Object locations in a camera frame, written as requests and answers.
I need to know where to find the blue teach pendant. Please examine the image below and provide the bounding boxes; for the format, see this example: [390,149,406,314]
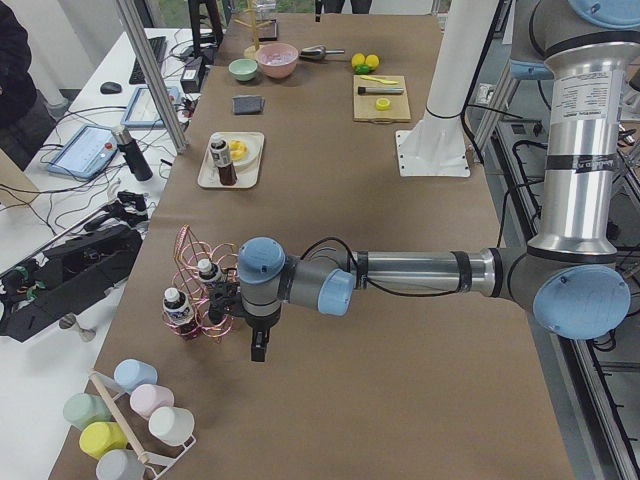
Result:
[121,86,164,129]
[47,125,117,180]

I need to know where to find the blue teach pendant rear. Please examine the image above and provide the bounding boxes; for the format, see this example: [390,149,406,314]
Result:
[121,86,164,129]

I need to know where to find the wooden cutting board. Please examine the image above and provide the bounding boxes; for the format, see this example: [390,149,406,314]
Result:
[353,75,411,123]

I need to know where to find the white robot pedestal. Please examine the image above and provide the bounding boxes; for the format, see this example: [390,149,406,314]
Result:
[396,0,501,177]

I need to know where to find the person in black jacket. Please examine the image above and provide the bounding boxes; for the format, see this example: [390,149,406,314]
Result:
[1,2,56,170]

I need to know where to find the yellow cup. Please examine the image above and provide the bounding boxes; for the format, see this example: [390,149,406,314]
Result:
[79,421,128,460]

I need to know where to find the green lime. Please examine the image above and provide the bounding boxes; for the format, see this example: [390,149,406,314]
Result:
[354,64,371,75]

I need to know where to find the bottle in rack rear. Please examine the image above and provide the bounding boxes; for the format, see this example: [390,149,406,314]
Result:
[197,258,222,287]

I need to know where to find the dark wooden box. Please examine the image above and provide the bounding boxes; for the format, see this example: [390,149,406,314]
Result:
[257,19,278,42]

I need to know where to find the dark red drink bottle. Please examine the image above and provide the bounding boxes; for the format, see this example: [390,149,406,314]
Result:
[209,133,237,186]

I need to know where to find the green cup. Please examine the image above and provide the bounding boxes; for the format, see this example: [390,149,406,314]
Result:
[63,393,112,431]

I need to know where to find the wooden mug tree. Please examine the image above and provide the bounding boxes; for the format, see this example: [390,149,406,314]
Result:
[235,0,277,59]

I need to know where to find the black power adapter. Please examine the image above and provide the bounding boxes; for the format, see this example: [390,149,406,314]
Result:
[180,57,206,94]

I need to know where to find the black keyboard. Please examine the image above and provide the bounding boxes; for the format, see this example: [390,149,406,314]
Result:
[128,35,168,85]

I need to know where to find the pink cup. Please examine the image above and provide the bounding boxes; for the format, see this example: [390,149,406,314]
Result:
[129,384,175,420]

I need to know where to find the white wire cup rack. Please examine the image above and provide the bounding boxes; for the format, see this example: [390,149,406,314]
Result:
[88,369,197,479]

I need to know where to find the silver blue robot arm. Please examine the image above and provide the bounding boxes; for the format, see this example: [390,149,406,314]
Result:
[238,1,639,362]

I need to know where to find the grey black tube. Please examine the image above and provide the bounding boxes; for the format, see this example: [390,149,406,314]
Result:
[356,86,405,96]

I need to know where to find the cream plastic tray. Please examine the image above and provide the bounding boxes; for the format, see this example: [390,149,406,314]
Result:
[197,132,265,189]

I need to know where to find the grey cup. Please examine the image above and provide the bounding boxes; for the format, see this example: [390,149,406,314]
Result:
[96,449,145,480]

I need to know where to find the bottle in rack front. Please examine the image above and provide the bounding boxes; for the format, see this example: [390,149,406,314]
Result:
[163,287,197,336]

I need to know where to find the blue teach pendant front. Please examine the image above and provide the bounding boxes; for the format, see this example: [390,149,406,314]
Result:
[47,125,117,180]

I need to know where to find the metal scoop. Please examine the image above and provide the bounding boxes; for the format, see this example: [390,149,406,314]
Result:
[299,45,346,61]

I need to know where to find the aluminium frame post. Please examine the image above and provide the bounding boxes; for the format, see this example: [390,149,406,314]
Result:
[115,0,187,154]

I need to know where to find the yellow twisted donut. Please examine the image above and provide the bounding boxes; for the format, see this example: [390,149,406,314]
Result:
[229,139,249,164]

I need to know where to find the blue cup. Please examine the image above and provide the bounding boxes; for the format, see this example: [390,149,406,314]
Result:
[114,358,158,393]

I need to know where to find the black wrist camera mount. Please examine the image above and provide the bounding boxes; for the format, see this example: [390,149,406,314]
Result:
[208,281,245,325]

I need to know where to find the yellow lemon half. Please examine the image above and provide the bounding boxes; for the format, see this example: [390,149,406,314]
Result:
[375,98,391,111]

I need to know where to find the white round plate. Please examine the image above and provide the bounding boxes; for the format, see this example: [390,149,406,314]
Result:
[221,132,262,169]

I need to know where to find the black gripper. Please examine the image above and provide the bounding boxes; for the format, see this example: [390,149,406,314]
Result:
[244,306,281,361]

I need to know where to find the black equipment case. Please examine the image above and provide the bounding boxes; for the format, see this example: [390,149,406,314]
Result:
[1,225,142,342]

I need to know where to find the black computer mouse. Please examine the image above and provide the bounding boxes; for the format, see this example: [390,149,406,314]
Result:
[100,81,122,95]

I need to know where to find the black thermos bottle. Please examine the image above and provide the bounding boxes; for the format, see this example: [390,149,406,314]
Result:
[111,124,153,182]

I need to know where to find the grey folded cloth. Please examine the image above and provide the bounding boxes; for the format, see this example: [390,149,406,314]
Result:
[232,95,265,115]

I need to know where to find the yellow plastic knife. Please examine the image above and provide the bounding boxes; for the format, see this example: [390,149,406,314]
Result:
[360,75,399,85]

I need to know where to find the white cup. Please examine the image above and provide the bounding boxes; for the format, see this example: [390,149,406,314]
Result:
[148,406,195,446]

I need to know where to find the bottle in rack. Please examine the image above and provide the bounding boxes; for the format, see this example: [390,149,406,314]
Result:
[197,258,222,287]
[163,287,197,336]

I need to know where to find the green bowl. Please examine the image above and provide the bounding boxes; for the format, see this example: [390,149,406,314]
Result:
[228,58,259,82]

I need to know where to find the copper wire bottle rack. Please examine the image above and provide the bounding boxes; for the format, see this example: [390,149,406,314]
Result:
[163,224,238,343]

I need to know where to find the pink bowl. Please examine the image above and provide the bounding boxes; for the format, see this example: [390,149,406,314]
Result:
[255,42,299,79]

